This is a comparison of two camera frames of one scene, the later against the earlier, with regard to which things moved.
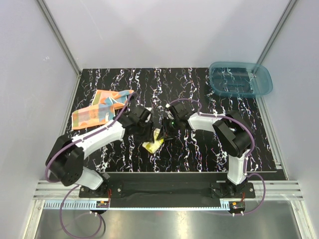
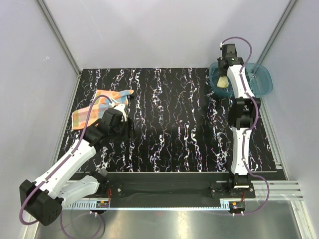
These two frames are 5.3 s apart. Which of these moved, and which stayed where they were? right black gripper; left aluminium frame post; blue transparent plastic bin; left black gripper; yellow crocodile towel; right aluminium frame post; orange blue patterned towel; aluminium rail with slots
Moved: right black gripper; yellow crocodile towel; left black gripper
Stayed: orange blue patterned towel; blue transparent plastic bin; right aluminium frame post; left aluminium frame post; aluminium rail with slots
